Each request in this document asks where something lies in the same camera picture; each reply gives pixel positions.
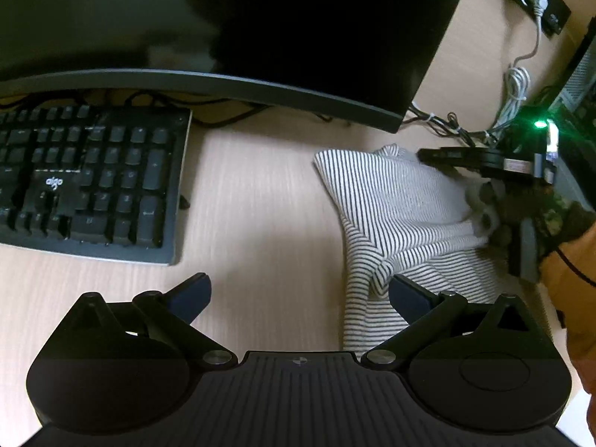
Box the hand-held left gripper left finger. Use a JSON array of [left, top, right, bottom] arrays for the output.
[[65, 272, 239, 370]]

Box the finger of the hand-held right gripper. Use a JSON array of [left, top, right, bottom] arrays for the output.
[[418, 147, 491, 171]]

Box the striped grey white garment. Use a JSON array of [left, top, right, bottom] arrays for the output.
[[313, 144, 551, 353]]

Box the white power plug cable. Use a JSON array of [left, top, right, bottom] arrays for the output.
[[492, 0, 550, 137]]

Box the person's right forearm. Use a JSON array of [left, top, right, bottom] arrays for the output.
[[539, 221, 596, 435]]

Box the black computer monitor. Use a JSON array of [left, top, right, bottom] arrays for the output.
[[0, 0, 476, 134]]

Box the person's right hand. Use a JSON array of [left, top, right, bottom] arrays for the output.
[[467, 179, 596, 261]]

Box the dark computer case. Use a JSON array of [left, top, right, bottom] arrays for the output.
[[547, 32, 596, 187]]

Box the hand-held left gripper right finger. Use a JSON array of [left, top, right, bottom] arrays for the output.
[[361, 274, 537, 374]]

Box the black computer keyboard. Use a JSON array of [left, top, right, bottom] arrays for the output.
[[0, 105, 193, 266]]

